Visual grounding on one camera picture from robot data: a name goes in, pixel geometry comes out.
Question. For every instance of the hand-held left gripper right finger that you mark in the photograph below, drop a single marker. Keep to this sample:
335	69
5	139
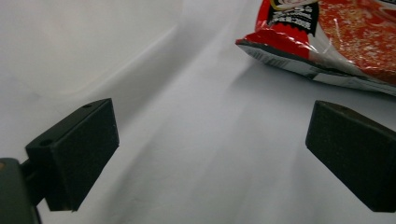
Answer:
351	155

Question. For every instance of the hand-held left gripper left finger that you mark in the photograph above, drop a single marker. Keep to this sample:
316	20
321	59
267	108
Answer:
77	155

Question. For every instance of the red snack packet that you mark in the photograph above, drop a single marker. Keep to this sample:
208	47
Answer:
348	40

